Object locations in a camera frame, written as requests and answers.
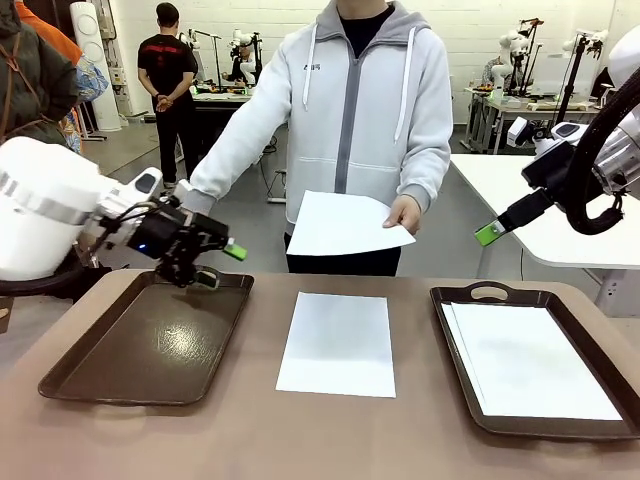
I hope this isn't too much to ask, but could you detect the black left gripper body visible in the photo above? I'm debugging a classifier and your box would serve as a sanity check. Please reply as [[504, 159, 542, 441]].
[[130, 202, 201, 261]]

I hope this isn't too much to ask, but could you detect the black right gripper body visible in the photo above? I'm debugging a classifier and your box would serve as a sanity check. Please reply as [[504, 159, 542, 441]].
[[522, 142, 576, 201]]

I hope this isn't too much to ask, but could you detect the person's right forearm white sleeve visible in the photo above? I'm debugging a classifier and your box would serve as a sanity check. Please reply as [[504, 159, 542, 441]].
[[188, 114, 281, 217]]

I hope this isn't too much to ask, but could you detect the person's left forearm white sleeve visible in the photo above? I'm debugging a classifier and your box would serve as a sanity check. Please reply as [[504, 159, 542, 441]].
[[394, 144, 454, 214]]

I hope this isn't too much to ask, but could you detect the person's left hand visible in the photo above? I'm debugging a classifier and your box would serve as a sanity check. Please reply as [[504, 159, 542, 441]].
[[383, 195, 424, 234]]

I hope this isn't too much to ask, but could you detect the white office table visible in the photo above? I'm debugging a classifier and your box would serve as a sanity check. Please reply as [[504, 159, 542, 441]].
[[448, 153, 640, 319]]

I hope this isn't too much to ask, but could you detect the beige wooden tray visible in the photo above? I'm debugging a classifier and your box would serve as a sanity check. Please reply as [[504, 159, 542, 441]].
[[528, 99, 594, 112]]

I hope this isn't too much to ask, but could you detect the brown plastic serving tray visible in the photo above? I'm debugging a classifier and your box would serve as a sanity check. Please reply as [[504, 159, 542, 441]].
[[38, 264, 255, 407], [429, 280, 640, 442]]

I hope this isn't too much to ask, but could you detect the long grey lab workbench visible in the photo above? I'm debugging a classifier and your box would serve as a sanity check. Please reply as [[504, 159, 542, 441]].
[[464, 87, 606, 154]]

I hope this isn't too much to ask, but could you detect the white display panel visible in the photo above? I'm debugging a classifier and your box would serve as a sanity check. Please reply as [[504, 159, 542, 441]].
[[532, 53, 599, 96]]

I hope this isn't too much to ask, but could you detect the person in plaid shirt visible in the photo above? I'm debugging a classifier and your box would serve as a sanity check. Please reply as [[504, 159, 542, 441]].
[[481, 54, 506, 87]]

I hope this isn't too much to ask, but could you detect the man in black t-shirt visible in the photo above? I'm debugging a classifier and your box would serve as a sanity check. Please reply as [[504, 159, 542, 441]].
[[137, 2, 201, 189]]

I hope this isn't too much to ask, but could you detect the blue patterned garment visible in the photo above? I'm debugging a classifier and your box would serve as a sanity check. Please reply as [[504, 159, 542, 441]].
[[62, 54, 110, 156]]

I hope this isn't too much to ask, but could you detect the person in white grey hoodie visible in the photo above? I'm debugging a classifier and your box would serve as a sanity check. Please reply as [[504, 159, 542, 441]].
[[188, 0, 454, 276]]

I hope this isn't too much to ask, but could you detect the white tower air conditioner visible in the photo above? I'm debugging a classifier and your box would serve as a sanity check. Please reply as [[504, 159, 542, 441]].
[[68, 0, 124, 133]]

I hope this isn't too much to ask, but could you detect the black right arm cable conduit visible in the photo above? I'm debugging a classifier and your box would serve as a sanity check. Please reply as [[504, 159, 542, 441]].
[[566, 64, 640, 236]]

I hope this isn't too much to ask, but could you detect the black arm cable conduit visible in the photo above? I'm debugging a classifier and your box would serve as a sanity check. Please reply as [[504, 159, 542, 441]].
[[0, 264, 114, 297], [566, 64, 640, 236]]

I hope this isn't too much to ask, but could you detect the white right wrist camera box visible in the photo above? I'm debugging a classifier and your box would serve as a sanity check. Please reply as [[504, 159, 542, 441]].
[[505, 117, 534, 147]]

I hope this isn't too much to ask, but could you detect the black camera tripod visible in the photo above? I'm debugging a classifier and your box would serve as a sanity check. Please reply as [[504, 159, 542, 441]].
[[557, 29, 609, 126]]

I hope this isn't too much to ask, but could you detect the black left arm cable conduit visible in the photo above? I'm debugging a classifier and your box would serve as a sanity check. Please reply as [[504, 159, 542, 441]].
[[0, 264, 114, 297]]

